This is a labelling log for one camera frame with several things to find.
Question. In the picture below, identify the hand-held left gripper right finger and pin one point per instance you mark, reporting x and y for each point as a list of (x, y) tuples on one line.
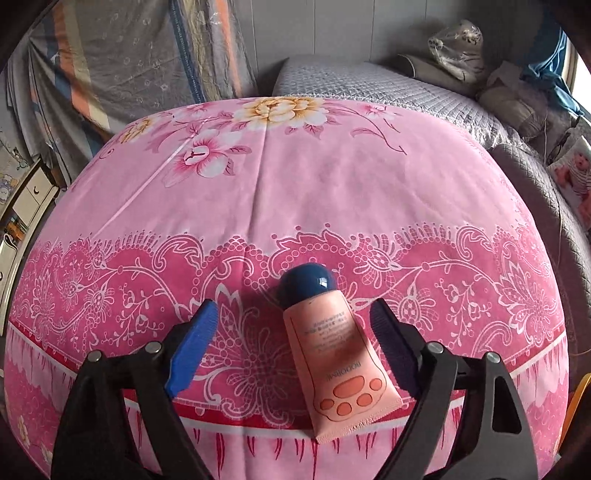
[(392, 348)]

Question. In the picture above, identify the pink tube with blue cap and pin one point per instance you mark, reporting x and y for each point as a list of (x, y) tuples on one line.
[(332, 360)]

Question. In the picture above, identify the clear plastic bag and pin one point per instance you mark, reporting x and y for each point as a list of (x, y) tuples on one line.
[(459, 50)]

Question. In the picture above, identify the yellow bin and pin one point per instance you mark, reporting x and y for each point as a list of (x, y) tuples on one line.
[(578, 401)]

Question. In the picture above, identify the hanging patterned cloth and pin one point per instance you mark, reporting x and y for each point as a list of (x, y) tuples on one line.
[(138, 69)]

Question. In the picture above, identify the baby print pillow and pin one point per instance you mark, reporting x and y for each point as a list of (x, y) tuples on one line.
[(575, 177)]

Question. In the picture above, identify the blue curtain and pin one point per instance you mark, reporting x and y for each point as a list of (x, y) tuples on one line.
[(551, 64)]

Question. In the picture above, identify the pink floral blanket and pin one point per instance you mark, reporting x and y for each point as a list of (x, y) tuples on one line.
[(323, 194)]

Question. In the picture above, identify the white cabinet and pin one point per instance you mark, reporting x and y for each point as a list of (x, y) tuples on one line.
[(27, 203)]

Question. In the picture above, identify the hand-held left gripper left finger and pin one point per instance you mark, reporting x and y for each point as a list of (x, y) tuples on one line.
[(194, 350)]

